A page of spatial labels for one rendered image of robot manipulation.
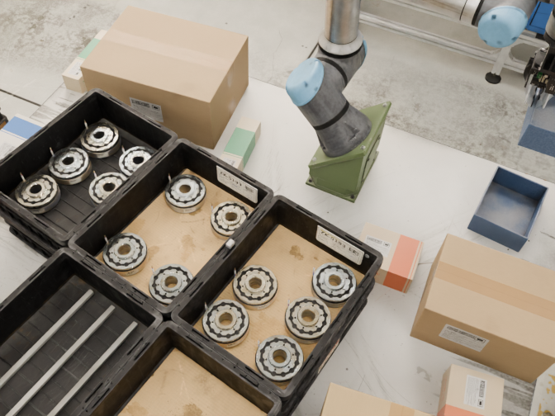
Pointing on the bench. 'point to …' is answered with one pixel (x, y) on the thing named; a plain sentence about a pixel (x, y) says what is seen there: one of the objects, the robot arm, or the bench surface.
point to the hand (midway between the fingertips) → (534, 100)
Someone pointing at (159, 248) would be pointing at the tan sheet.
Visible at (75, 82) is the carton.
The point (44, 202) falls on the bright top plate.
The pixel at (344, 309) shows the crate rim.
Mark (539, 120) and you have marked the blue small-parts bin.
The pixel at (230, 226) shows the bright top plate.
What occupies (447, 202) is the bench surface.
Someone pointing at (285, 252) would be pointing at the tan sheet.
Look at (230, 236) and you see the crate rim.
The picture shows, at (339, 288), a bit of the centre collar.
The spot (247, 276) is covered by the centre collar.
